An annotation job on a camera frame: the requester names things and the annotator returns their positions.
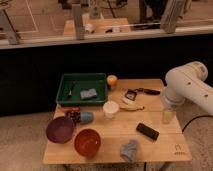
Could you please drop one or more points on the white paper cup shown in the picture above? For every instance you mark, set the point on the white paper cup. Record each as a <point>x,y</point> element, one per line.
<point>110,108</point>

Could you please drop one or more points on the black handled knife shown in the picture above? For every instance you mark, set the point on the black handled knife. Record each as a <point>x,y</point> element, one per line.
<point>148,91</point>

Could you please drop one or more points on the background wooden table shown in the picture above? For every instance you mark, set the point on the background wooden table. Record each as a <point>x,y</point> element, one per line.
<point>98,26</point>

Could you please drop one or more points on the red marker pen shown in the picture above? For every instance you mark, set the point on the red marker pen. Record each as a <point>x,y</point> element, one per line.
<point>66,109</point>

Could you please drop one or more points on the purple bowl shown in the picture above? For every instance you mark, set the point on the purple bowl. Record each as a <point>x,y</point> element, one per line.
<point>60,130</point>

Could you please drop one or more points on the green plastic tray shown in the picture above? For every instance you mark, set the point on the green plastic tray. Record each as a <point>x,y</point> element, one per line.
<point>83,81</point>

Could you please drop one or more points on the grey sponge in tray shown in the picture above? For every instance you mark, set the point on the grey sponge in tray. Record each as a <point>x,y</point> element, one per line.
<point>88,94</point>

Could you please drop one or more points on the black eraser block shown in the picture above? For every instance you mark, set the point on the black eraser block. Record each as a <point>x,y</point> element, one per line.
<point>148,131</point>

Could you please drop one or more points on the dark red toy object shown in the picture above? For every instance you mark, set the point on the dark red toy object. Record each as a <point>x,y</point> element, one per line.
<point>75,116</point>

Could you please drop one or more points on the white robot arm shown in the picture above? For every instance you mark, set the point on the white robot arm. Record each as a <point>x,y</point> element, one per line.
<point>186,82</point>

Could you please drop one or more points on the blue cup lying down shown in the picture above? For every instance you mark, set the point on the blue cup lying down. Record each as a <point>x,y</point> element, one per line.
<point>86,117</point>

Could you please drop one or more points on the small black square object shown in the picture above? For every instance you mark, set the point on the small black square object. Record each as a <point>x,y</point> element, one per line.
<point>131,95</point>

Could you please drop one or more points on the red-orange bowl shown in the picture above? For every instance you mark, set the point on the red-orange bowl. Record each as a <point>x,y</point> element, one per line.
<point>87,142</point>

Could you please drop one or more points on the dark small tool in tray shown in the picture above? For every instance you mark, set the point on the dark small tool in tray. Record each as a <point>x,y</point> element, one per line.
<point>70,90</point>

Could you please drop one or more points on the crumpled grey-blue cloth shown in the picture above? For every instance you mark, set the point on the crumpled grey-blue cloth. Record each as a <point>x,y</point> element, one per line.
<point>128,151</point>

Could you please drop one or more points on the banana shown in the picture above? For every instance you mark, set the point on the banana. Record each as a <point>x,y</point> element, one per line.
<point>130,105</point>

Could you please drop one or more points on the orange fruit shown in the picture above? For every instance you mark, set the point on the orange fruit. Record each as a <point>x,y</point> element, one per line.
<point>112,80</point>

